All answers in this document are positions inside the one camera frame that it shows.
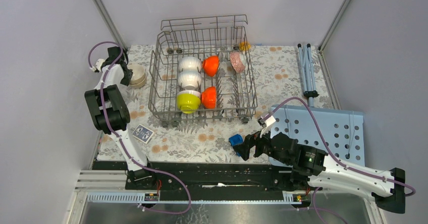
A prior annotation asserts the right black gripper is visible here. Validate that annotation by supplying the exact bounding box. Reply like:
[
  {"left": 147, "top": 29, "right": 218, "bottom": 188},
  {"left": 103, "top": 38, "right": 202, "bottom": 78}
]
[{"left": 232, "top": 124, "right": 292, "bottom": 165}]

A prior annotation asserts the beige bowl with leaf pattern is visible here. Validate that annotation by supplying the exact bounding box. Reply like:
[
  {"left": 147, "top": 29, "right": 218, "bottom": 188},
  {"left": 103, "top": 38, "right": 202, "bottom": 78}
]
[{"left": 128, "top": 64, "right": 146, "bottom": 85}]

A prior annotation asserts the plain beige bowl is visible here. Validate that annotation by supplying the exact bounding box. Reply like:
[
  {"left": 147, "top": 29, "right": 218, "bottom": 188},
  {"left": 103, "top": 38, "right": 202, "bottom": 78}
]
[{"left": 129, "top": 77, "right": 147, "bottom": 89}]

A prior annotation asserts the orange bowl front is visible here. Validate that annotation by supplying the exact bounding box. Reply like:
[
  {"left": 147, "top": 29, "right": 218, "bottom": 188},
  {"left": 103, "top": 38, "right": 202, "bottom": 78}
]
[{"left": 201, "top": 86, "right": 217, "bottom": 109}]

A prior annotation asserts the orange bowl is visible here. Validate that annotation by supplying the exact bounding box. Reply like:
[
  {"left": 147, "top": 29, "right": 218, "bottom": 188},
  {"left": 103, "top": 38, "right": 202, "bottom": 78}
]
[
  {"left": 202, "top": 55, "right": 220, "bottom": 77},
  {"left": 201, "top": 86, "right": 217, "bottom": 109}
]

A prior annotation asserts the pink patterned bowl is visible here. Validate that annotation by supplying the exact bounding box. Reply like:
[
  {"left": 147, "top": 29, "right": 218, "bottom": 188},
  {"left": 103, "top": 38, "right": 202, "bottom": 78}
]
[{"left": 230, "top": 51, "right": 246, "bottom": 74}]

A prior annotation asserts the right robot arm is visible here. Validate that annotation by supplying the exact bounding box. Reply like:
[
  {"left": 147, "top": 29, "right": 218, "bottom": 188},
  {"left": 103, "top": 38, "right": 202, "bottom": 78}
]
[{"left": 229, "top": 132, "right": 406, "bottom": 214}]

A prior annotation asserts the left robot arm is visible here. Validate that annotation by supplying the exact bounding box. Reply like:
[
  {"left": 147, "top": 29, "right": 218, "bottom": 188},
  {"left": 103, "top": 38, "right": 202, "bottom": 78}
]
[{"left": 84, "top": 42, "right": 162, "bottom": 190}]

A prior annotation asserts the blue toy car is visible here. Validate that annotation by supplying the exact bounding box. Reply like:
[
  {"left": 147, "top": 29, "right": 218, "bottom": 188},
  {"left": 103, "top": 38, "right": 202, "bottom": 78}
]
[{"left": 229, "top": 134, "right": 244, "bottom": 157}]

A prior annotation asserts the floral patterned table mat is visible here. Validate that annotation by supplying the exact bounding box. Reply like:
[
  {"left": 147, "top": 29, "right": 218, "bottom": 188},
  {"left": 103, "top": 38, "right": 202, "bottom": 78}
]
[{"left": 97, "top": 44, "right": 335, "bottom": 164}]

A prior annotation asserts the yellow-green bowl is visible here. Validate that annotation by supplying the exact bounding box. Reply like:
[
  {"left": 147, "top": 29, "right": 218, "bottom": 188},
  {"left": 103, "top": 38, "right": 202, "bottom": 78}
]
[{"left": 176, "top": 90, "right": 201, "bottom": 114}]

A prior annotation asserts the white ribbed bowl rear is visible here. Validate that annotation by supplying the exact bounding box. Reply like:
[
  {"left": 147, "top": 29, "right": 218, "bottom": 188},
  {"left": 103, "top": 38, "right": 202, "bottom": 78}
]
[{"left": 178, "top": 56, "right": 202, "bottom": 72}]

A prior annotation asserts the white ribbed bowl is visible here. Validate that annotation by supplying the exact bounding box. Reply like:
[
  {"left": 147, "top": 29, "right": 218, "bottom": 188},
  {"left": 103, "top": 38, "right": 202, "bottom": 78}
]
[
  {"left": 177, "top": 70, "right": 202, "bottom": 90},
  {"left": 178, "top": 56, "right": 202, "bottom": 72}
]

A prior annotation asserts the white ribbed bowl middle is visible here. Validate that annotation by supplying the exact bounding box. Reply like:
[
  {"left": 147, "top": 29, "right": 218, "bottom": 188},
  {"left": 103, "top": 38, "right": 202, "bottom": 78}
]
[{"left": 177, "top": 70, "right": 202, "bottom": 90}]

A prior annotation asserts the orange bowl rear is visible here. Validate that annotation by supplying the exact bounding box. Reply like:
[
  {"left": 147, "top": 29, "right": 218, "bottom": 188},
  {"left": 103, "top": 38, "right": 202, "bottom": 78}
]
[{"left": 202, "top": 55, "right": 220, "bottom": 77}]

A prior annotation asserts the light blue perforated board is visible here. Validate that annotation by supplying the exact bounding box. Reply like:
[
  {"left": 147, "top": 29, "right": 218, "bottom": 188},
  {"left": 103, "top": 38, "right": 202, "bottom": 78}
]
[{"left": 271, "top": 105, "right": 365, "bottom": 166}]

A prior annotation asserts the yellow rubber duck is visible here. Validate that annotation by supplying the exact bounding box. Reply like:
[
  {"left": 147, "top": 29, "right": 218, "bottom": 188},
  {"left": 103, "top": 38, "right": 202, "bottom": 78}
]
[{"left": 238, "top": 41, "right": 251, "bottom": 51}]

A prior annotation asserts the blue folded metal stand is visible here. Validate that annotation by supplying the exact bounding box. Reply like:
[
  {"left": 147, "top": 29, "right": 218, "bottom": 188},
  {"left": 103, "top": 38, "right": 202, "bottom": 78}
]
[{"left": 297, "top": 43, "right": 319, "bottom": 107}]

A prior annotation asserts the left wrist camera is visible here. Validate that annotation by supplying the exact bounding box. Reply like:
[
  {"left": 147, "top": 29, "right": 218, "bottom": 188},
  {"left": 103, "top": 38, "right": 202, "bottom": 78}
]
[{"left": 90, "top": 59, "right": 105, "bottom": 73}]

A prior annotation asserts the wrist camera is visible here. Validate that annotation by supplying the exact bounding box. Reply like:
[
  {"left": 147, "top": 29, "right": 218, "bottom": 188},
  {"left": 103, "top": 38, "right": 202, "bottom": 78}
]
[
  {"left": 90, "top": 59, "right": 105, "bottom": 73},
  {"left": 258, "top": 114, "right": 276, "bottom": 138}
]

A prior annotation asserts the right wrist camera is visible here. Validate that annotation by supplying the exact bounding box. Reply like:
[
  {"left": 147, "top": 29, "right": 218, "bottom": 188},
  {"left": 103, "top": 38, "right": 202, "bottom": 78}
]
[{"left": 258, "top": 114, "right": 276, "bottom": 138}]

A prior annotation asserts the grey wire dish rack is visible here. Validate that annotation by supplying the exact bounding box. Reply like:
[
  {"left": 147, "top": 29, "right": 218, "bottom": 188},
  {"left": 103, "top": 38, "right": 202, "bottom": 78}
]
[{"left": 148, "top": 14, "right": 258, "bottom": 127}]

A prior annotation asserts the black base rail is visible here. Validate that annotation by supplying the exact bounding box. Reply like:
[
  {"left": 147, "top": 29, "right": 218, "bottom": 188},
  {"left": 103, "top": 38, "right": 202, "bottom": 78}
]
[{"left": 92, "top": 161, "right": 314, "bottom": 203}]

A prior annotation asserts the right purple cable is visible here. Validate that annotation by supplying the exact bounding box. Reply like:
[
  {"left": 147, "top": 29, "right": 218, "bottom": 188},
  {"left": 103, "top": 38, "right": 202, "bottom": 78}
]
[{"left": 262, "top": 97, "right": 416, "bottom": 197}]

